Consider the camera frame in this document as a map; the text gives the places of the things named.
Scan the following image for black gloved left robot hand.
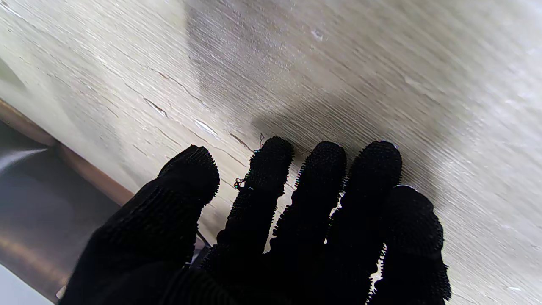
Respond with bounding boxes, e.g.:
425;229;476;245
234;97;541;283
57;136;451;305

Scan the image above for brown leather sofa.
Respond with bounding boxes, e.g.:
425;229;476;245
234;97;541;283
0;100;134;303

